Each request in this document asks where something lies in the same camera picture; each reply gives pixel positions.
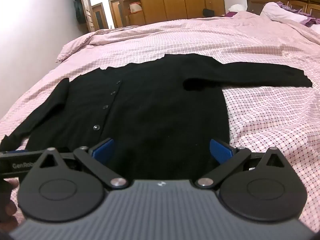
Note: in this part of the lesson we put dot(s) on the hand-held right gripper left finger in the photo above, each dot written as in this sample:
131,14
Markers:
103,148

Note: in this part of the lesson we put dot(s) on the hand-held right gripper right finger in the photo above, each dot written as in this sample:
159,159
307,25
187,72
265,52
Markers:
220,152

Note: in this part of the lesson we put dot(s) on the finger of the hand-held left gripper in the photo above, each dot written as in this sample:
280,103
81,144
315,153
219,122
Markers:
22,153

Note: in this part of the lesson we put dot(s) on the black button cardigan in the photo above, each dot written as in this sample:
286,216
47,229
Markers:
162,105

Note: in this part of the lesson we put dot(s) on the dark hanging clothes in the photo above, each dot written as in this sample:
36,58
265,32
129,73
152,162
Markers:
78,7

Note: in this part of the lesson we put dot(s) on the person's left hand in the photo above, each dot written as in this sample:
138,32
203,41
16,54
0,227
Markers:
10,200

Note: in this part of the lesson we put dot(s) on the pink checkered bedsheet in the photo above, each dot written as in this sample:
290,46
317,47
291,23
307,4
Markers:
262,120

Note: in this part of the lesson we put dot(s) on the brown wooden door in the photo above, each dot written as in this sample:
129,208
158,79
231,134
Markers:
117,13
100,17

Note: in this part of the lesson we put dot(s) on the small purple cloth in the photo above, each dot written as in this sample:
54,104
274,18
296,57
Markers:
232,14

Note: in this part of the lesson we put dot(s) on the black bag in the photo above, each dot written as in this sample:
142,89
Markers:
208,13

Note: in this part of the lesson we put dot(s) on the small white pillow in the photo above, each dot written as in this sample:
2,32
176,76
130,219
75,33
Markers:
237,7

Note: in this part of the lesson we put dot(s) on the large white pillow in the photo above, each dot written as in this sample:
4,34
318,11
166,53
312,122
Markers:
275,10

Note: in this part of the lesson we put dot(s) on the purple blanket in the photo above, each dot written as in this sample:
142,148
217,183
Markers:
311,20

